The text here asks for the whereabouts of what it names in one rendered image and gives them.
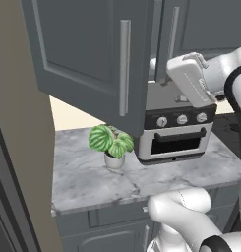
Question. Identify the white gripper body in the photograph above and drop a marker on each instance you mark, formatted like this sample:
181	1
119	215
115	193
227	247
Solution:
187	78

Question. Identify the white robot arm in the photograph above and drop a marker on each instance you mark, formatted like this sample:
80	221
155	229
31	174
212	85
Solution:
187	216

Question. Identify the green plant in white pot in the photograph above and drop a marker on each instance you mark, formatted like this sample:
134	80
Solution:
108	139

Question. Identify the grey base cabinet door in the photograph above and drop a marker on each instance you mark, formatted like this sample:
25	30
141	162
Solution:
105	239

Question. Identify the silver toaster oven knob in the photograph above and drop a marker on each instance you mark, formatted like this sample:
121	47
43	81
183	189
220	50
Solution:
182	119
201	117
162	121

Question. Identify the silver and black toaster oven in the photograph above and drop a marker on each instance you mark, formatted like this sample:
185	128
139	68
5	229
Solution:
177	144

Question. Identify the grey drawer front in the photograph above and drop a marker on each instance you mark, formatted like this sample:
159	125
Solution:
118	215

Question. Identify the grey wall cabinet door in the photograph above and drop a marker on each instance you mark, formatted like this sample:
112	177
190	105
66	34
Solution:
207	23
82	49

